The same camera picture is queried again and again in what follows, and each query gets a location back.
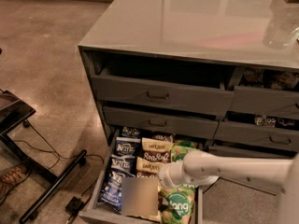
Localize brown sea salt bag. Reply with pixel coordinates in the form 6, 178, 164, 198
142, 138, 174, 163
121, 158, 164, 222
151, 133, 174, 143

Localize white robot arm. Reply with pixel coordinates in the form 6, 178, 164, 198
157, 150, 299, 224

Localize middle left grey drawer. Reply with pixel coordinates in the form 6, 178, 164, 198
103, 106, 218, 139

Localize grey drawer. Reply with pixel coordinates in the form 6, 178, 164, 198
230, 81, 299, 119
207, 142, 296, 195
214, 112, 299, 152
90, 68, 234, 116
103, 106, 218, 139

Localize back blue Kettle bag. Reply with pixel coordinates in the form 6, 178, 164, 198
121, 126, 141, 138

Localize blue kettle bag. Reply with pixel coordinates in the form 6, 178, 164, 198
111, 155, 135, 173
121, 126, 141, 138
115, 137, 141, 156
97, 168, 134, 213

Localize back green dang bag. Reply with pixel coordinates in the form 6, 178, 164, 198
174, 140, 198, 148

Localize green dang bag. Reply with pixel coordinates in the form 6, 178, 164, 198
161, 186, 195, 224
171, 146, 194, 162
174, 140, 198, 148

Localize top left grey drawer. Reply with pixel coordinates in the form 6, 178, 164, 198
90, 68, 234, 116

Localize middle blue Kettle bag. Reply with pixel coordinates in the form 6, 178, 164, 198
111, 155, 135, 173

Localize grey drawer cabinet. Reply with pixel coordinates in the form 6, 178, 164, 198
78, 0, 299, 224

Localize bottom right grey drawer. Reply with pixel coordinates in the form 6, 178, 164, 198
207, 142, 296, 195

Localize front blue Kettle bag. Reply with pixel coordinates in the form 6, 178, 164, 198
97, 168, 134, 213

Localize front green dang bag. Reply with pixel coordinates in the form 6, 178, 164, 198
161, 186, 195, 224

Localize snacks in top right drawer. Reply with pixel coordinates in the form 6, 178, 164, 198
241, 68, 299, 91

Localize snack packs in middle right drawer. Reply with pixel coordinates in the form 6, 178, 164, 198
254, 115, 296, 128

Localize middle right grey drawer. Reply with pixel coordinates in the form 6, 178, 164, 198
214, 112, 299, 152

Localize open bottom left drawer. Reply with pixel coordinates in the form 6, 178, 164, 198
78, 128, 204, 224

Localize top right grey drawer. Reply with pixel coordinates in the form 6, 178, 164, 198
230, 81, 299, 119

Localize clear plastic bag on counter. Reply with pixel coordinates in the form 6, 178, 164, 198
263, 14, 299, 49

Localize black power adapter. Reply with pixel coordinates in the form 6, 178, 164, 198
65, 197, 83, 215

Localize brown shoe bottom left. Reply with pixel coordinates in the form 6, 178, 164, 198
0, 164, 28, 198

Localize black floor cable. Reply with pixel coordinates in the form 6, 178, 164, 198
0, 121, 105, 203

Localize black stand frame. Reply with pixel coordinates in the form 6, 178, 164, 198
0, 89, 88, 224

